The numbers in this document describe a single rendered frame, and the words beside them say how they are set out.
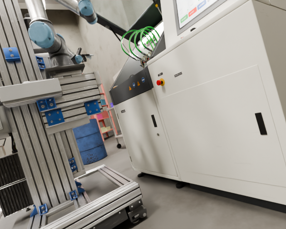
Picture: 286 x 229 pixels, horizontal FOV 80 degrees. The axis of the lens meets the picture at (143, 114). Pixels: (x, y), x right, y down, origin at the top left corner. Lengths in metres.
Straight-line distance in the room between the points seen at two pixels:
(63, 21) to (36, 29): 9.49
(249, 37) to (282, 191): 0.68
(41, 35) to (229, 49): 0.94
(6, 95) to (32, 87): 0.11
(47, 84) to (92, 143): 2.37
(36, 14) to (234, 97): 1.11
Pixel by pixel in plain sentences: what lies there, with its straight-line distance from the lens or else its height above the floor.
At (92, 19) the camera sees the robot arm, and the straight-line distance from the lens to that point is 1.28.
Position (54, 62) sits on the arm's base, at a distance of 1.22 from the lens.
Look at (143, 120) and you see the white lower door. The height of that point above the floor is 0.57.
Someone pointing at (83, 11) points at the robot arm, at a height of 1.28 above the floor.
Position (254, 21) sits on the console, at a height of 0.87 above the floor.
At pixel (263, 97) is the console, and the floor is 0.56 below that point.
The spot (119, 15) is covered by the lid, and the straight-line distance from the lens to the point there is 2.04.
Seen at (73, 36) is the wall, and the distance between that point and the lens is 10.29.
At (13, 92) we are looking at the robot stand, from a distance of 1.02.
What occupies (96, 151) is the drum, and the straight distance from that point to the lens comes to 3.30.
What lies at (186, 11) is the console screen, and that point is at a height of 1.22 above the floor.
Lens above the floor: 0.66
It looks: 1 degrees down
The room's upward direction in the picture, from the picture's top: 17 degrees counter-clockwise
